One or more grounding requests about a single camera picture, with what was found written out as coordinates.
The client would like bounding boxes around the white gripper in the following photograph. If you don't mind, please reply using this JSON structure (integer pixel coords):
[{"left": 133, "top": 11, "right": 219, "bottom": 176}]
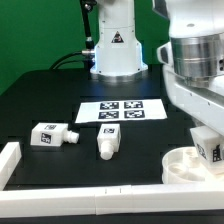
[{"left": 157, "top": 42, "right": 224, "bottom": 136}]

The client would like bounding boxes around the white round stool seat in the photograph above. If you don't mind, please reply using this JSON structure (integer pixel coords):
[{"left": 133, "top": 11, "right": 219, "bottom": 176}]
[{"left": 162, "top": 147, "right": 224, "bottom": 184}]

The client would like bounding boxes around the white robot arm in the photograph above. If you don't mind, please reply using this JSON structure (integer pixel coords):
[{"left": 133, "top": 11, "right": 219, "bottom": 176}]
[{"left": 91, "top": 0, "right": 224, "bottom": 136}]

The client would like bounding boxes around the white marker paper sheet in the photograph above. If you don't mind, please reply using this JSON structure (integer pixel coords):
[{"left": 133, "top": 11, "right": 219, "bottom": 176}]
[{"left": 76, "top": 99, "right": 167, "bottom": 123}]

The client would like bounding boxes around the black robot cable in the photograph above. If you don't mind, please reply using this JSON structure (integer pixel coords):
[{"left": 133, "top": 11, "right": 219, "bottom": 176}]
[{"left": 49, "top": 0, "right": 98, "bottom": 70}]

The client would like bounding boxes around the white front barrier wall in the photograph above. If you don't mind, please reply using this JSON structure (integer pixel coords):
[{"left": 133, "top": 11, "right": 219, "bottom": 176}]
[{"left": 0, "top": 183, "right": 224, "bottom": 218}]

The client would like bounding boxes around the white barrier wall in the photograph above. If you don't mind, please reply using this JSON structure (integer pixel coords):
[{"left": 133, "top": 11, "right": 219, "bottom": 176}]
[
  {"left": 0, "top": 142, "right": 21, "bottom": 191},
  {"left": 0, "top": 183, "right": 224, "bottom": 218}
]

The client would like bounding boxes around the white left barrier wall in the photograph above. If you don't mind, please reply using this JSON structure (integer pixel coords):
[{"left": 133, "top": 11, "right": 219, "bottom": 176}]
[{"left": 0, "top": 142, "right": 21, "bottom": 191}]

